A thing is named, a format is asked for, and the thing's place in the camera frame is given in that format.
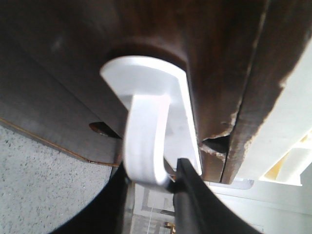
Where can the dark wooden drawer cabinet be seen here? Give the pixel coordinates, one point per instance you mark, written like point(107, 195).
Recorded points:
point(61, 80)

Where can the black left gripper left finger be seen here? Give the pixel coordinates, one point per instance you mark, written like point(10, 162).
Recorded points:
point(110, 212)

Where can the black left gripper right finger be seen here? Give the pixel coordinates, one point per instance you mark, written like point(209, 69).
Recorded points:
point(198, 210)

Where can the white drawer handle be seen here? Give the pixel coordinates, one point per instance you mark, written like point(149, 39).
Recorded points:
point(160, 124)

